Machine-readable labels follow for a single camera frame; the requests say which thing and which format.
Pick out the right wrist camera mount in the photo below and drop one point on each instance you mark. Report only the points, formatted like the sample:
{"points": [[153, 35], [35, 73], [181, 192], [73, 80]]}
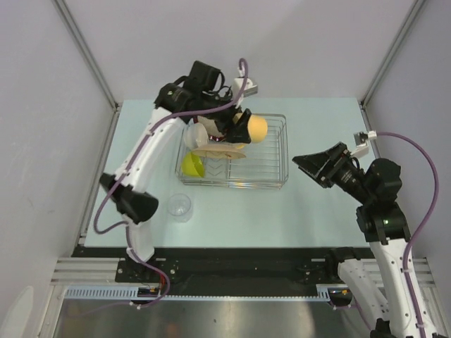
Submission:
{"points": [[362, 142]]}

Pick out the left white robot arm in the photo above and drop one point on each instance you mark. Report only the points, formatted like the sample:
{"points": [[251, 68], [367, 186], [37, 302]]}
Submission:
{"points": [[127, 187]]}

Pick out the white ceramic bowl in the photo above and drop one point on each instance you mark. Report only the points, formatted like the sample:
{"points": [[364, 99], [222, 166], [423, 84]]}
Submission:
{"points": [[196, 136]]}

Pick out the slotted cable duct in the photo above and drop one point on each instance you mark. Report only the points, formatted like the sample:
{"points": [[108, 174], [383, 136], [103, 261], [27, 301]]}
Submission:
{"points": [[322, 293]]}

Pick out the clear plastic cup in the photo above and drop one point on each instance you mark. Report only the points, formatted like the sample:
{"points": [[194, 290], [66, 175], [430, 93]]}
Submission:
{"points": [[180, 207]]}

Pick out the red rimmed round plate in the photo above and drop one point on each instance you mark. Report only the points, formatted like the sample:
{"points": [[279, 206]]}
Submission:
{"points": [[211, 128]]}

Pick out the lime green bowl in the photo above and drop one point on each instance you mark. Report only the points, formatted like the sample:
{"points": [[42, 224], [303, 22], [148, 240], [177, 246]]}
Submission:
{"points": [[192, 165]]}

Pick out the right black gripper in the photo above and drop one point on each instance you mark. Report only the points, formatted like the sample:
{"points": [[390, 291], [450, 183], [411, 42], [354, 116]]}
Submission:
{"points": [[315, 164]]}

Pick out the metal wire dish rack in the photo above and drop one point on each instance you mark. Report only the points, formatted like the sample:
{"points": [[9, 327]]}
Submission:
{"points": [[265, 165]]}

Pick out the beige oval bird plate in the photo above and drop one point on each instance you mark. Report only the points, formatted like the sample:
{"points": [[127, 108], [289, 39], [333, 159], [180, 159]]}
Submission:
{"points": [[221, 152]]}

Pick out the cream mug yellow handle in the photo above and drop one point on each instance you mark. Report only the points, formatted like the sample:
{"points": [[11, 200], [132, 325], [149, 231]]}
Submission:
{"points": [[258, 129]]}

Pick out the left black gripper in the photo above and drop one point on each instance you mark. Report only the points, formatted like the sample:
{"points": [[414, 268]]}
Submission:
{"points": [[239, 132]]}

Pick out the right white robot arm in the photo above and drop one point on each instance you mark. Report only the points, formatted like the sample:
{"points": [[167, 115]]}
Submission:
{"points": [[396, 310]]}

